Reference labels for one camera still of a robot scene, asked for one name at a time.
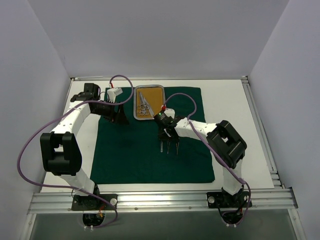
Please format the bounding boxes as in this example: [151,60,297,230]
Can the steel forceps with rings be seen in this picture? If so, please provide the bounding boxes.
[136,104,150,117]

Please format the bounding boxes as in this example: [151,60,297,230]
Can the green surgical cloth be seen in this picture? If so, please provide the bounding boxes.
[90,99,215,184]

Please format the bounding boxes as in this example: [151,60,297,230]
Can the aluminium frame rail right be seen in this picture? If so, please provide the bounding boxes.
[241,76,285,189]

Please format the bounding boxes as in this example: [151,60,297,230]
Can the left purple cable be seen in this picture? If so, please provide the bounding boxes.
[16,74,136,230]

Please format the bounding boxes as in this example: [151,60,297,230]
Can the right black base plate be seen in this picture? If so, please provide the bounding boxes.
[206,189,252,209]

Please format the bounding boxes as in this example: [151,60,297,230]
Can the back aluminium rail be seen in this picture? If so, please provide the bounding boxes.
[70,75,249,81]

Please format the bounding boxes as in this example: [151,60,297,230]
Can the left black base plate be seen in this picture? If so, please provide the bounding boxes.
[71,193,118,211]

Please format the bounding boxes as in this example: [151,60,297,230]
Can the steel scissors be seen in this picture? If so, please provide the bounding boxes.
[139,91,148,108]

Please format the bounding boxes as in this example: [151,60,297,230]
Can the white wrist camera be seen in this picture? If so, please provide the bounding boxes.
[164,108,175,119]
[106,87,123,103]

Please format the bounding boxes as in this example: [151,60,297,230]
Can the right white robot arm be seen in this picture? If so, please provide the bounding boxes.
[153,111,247,207]

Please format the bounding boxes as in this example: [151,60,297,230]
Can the steel tray with orange liner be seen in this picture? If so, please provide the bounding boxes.
[133,84,166,121]

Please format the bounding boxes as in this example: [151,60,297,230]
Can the thin steel tweezers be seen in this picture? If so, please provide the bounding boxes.
[175,142,180,155]

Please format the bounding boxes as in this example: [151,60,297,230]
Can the front aluminium rail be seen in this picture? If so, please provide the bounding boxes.
[28,188,298,214]

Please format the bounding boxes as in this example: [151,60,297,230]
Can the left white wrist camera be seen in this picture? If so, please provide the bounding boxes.
[106,87,123,103]

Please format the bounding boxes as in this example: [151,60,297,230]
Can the purple cable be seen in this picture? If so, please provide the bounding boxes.
[16,74,136,230]
[161,92,251,225]

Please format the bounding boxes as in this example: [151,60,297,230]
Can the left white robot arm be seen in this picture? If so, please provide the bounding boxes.
[40,83,129,210]

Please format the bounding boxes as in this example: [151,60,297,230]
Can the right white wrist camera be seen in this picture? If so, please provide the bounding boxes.
[164,108,175,119]

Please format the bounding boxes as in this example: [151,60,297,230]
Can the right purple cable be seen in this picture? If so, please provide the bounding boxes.
[161,92,251,225]

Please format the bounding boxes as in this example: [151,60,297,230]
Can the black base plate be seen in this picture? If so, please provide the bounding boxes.
[206,189,252,209]
[71,193,118,211]

